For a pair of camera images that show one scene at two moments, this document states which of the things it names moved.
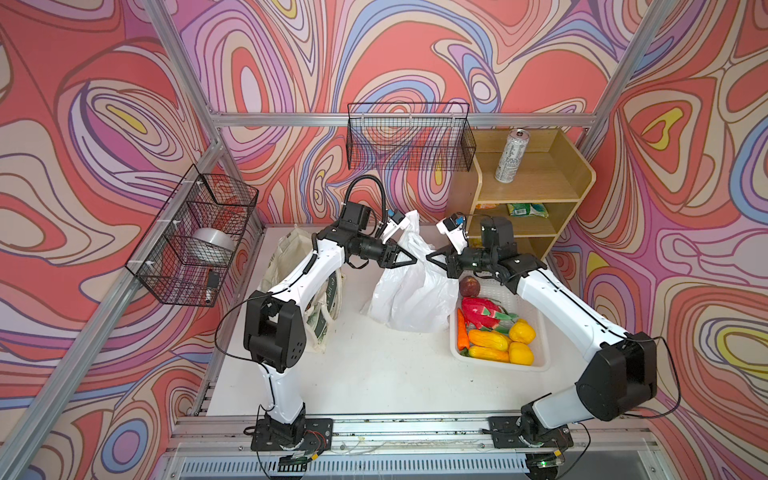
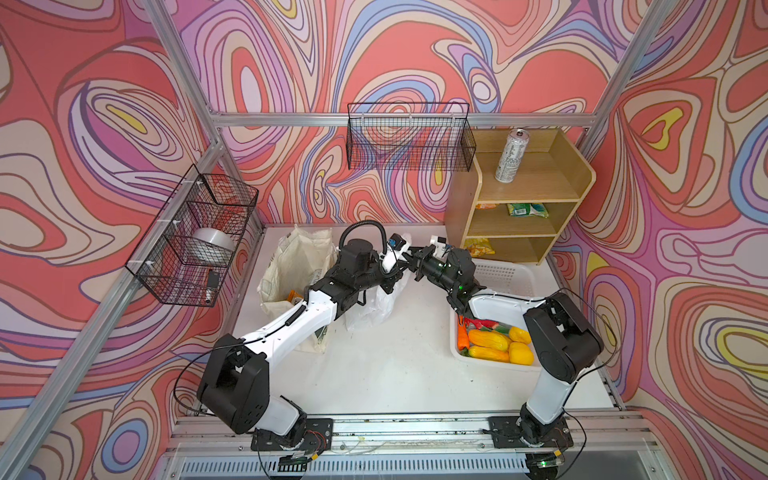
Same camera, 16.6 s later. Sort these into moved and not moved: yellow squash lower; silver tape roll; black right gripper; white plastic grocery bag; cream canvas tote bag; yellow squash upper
Moved: black right gripper; white plastic grocery bag
Not moved: silver tape roll; yellow squash upper; yellow squash lower; cream canvas tote bag
